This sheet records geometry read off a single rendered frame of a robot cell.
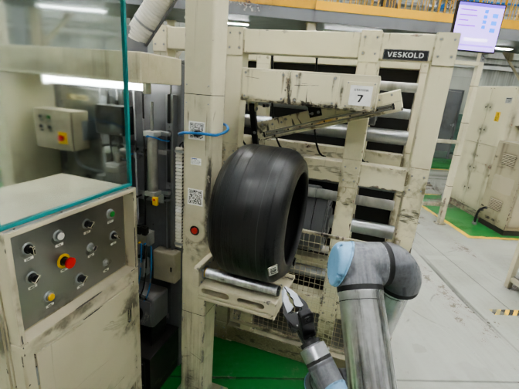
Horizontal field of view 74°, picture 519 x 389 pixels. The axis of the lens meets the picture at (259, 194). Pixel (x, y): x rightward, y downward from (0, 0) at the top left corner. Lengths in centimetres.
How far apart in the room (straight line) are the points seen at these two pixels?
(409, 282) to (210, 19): 112
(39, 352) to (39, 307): 14
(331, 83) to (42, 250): 124
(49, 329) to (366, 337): 100
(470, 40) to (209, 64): 425
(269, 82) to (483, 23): 407
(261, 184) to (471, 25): 438
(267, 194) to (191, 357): 107
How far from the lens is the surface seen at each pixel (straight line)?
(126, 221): 158
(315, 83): 156
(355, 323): 89
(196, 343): 191
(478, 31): 535
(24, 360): 138
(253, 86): 164
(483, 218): 613
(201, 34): 146
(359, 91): 154
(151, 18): 195
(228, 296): 158
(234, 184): 127
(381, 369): 90
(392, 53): 186
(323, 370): 124
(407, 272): 97
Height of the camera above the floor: 170
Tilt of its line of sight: 17 degrees down
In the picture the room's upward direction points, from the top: 5 degrees clockwise
